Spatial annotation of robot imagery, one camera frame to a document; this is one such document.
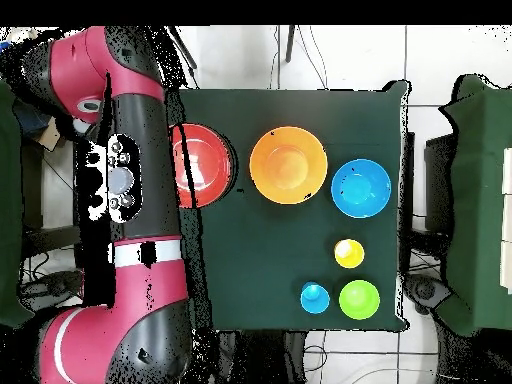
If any large orange bowl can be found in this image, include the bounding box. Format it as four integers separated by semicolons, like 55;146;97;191
248;126;330;206

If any wide red bowl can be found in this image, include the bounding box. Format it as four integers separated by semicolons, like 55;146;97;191
169;123;236;210

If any large blue bowl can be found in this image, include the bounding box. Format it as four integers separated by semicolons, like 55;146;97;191
330;158;393;220

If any dark green table cloth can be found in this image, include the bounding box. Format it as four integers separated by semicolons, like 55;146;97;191
175;79;411;333

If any yellow cup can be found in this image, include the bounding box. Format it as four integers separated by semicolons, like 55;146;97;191
333;238;366;270

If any blue cup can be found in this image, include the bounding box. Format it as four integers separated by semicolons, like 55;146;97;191
300;280;332;315

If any small green bowl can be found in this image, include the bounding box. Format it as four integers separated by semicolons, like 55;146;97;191
338;279;381;321

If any black tripod leg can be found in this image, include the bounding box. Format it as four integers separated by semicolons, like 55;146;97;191
284;25;297;64
167;25;200;72

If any green cloth side table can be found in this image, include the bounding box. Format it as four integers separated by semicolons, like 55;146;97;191
437;73;512;337
0;79;37;329

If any dark blue cloth bundle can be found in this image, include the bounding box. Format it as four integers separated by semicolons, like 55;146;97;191
13;99;55;137

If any white box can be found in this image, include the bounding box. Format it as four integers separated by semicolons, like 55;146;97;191
499;146;512;295

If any black stool frame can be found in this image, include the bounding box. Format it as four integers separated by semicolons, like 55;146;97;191
21;141;81;257

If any tangle of floor cables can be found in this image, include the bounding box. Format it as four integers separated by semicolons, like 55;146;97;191
21;247;81;309

